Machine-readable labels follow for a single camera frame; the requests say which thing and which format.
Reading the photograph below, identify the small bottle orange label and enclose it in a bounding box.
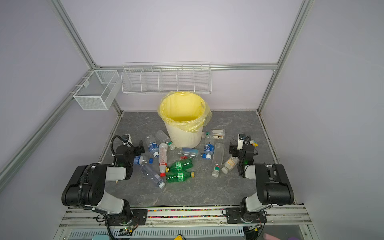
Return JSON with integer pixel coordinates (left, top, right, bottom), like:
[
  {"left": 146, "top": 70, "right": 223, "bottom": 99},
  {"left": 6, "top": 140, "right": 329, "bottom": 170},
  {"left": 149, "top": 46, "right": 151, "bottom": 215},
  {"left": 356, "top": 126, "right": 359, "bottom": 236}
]
[{"left": 222, "top": 157, "right": 240, "bottom": 174}]

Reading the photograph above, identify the crushed clear bottle white cap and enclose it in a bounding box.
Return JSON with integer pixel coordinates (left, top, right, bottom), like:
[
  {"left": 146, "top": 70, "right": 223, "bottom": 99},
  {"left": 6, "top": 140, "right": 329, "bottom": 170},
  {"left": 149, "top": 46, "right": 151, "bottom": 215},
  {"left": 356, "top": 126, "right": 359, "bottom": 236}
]
[{"left": 141, "top": 165, "right": 166, "bottom": 189}]

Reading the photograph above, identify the tall clear bottle green cap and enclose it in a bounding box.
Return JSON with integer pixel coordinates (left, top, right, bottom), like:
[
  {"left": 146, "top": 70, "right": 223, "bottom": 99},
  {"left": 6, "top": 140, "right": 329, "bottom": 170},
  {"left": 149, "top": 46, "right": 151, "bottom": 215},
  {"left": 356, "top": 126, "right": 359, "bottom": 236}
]
[{"left": 212, "top": 143, "right": 225, "bottom": 178}]

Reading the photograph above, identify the blue label water bottle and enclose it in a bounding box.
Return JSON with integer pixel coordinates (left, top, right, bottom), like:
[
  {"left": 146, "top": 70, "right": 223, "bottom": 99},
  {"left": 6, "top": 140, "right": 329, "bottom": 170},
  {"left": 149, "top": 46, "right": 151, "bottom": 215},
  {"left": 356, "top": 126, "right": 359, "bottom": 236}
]
[{"left": 202, "top": 137, "right": 215, "bottom": 160}]

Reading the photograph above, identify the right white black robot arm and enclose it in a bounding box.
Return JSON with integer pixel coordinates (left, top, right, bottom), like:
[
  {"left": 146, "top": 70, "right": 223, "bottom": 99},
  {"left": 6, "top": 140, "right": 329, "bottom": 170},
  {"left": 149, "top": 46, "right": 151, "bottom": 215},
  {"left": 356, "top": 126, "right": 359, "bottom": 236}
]
[{"left": 222, "top": 144, "right": 294, "bottom": 225}]

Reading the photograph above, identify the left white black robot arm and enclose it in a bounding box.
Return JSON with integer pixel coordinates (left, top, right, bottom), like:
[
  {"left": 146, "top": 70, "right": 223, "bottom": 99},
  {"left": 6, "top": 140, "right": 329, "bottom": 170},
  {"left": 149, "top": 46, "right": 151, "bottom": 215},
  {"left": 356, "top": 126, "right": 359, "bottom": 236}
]
[{"left": 61, "top": 135, "right": 147, "bottom": 228}]

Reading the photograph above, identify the cream plastic waste bin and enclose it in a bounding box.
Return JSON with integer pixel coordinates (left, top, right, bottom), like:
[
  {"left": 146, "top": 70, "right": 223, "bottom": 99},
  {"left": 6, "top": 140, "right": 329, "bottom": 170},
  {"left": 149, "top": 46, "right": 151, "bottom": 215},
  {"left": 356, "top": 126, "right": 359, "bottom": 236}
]
[{"left": 165, "top": 123, "right": 203, "bottom": 149}]

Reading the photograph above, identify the yellow plastic bin liner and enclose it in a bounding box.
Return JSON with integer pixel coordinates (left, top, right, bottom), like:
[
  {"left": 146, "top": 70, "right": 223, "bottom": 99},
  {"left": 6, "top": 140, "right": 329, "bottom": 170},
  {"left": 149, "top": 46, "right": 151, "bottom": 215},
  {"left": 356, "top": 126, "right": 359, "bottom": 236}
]
[{"left": 158, "top": 91, "right": 213, "bottom": 133}]

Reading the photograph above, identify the small yellow white toy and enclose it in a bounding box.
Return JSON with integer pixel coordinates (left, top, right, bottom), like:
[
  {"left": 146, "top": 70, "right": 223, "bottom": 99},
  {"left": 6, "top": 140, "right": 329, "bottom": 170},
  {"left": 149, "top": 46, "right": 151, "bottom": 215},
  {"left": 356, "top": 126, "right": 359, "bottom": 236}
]
[{"left": 250, "top": 140, "right": 259, "bottom": 147}]

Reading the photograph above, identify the clear bottle blue label white cap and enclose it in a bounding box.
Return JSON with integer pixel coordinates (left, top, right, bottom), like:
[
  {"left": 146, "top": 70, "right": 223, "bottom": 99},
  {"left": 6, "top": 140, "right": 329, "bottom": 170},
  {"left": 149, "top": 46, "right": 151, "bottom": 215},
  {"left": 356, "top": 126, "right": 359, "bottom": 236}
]
[{"left": 146, "top": 135, "right": 159, "bottom": 158}]

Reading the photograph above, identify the small clear plastic box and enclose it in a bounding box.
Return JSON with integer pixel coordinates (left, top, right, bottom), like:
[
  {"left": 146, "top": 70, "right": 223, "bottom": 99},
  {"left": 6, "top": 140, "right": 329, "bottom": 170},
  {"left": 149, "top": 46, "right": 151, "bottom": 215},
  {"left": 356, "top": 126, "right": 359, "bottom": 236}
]
[{"left": 211, "top": 129, "right": 225, "bottom": 140}]

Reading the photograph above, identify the white bottle red cap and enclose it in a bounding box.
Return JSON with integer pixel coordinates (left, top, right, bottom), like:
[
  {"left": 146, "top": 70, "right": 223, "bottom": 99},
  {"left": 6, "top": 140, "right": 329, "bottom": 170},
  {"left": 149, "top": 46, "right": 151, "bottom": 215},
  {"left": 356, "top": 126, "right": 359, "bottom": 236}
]
[{"left": 159, "top": 143, "right": 168, "bottom": 177}]

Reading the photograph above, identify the clear bottle green collar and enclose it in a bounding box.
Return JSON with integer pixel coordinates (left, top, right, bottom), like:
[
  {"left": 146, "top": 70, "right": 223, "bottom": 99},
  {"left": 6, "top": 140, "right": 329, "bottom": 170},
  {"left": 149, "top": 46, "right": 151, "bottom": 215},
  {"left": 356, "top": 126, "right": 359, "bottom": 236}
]
[{"left": 155, "top": 130, "right": 176, "bottom": 151}]

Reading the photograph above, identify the lower green soda bottle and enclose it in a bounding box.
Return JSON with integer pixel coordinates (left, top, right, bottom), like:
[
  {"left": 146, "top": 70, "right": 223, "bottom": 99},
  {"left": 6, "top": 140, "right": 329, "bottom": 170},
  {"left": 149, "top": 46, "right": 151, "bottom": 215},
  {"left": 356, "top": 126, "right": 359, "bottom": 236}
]
[{"left": 166, "top": 171, "right": 195, "bottom": 183}]

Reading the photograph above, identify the green soda bottle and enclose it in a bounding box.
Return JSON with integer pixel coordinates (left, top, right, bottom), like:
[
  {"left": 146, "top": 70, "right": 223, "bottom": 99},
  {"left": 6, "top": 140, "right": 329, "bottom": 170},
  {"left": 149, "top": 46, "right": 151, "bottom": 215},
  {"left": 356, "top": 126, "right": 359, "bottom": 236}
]
[
  {"left": 166, "top": 158, "right": 193, "bottom": 173},
  {"left": 166, "top": 171, "right": 195, "bottom": 183}
]

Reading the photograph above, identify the upper green soda bottle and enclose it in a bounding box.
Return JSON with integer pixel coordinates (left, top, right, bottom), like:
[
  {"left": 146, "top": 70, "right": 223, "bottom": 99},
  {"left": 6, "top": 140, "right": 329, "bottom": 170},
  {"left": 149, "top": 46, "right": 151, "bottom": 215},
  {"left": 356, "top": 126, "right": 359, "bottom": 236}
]
[{"left": 166, "top": 158, "right": 193, "bottom": 173}]

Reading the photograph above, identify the clear bottle blue tint red cap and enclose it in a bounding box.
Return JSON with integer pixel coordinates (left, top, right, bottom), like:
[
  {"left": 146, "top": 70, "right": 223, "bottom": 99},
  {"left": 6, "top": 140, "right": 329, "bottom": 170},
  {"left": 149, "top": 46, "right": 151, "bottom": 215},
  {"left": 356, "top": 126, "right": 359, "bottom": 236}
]
[{"left": 179, "top": 148, "right": 201, "bottom": 160}]

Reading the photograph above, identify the white mesh box basket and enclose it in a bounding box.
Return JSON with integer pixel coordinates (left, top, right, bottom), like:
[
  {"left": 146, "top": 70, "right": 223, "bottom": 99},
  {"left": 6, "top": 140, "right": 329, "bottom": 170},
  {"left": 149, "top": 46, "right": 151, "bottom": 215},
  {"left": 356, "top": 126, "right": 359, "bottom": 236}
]
[{"left": 74, "top": 70, "right": 122, "bottom": 111}]

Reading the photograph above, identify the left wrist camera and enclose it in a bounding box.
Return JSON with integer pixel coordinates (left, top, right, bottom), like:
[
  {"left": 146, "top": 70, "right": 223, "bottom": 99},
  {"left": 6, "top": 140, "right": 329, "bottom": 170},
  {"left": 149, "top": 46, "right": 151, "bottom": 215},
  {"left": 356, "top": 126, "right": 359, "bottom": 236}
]
[{"left": 122, "top": 134, "right": 133, "bottom": 147}]

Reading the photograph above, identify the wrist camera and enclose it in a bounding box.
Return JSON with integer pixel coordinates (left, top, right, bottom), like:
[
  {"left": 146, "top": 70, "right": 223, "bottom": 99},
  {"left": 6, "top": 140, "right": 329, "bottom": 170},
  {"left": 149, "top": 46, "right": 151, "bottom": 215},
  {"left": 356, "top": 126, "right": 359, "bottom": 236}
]
[
  {"left": 122, "top": 134, "right": 133, "bottom": 147},
  {"left": 237, "top": 134, "right": 246, "bottom": 150}
]

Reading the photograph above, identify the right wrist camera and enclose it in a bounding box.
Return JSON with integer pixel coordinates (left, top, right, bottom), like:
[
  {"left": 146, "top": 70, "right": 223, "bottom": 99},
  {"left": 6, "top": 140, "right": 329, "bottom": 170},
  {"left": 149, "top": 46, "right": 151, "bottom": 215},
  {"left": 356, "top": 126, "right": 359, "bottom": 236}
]
[{"left": 237, "top": 134, "right": 246, "bottom": 150}]

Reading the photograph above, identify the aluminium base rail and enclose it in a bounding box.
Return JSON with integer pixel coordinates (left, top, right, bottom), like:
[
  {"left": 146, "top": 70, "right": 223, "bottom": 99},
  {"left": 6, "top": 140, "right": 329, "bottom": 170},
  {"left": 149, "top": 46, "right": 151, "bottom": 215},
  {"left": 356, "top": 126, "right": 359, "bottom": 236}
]
[{"left": 58, "top": 204, "right": 313, "bottom": 230}]

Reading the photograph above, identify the long white wire basket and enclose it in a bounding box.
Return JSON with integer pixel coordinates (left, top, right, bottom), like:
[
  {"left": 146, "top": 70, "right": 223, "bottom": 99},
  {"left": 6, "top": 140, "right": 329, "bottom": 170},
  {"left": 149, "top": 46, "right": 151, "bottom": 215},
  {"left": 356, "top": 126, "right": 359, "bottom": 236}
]
[{"left": 121, "top": 62, "right": 212, "bottom": 94}]

